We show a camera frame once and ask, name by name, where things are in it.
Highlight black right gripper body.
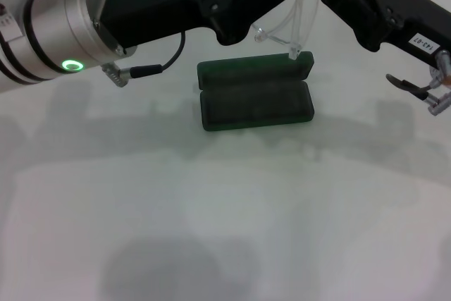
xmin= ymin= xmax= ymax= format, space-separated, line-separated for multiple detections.
xmin=357 ymin=0 xmax=451 ymax=66

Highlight clear plastic glasses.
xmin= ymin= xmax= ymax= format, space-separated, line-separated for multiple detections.
xmin=252 ymin=0 xmax=324 ymax=61

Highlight green glasses case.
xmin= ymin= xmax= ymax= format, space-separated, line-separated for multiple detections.
xmin=196 ymin=50 xmax=315 ymax=134

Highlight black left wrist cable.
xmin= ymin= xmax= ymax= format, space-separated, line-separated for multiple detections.
xmin=101 ymin=29 xmax=187 ymax=87

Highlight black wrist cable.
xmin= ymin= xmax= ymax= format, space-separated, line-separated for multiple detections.
xmin=385 ymin=50 xmax=451 ymax=116
xmin=101 ymin=29 xmax=187 ymax=87

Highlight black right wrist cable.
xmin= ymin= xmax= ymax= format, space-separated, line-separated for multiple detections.
xmin=385 ymin=50 xmax=451 ymax=116

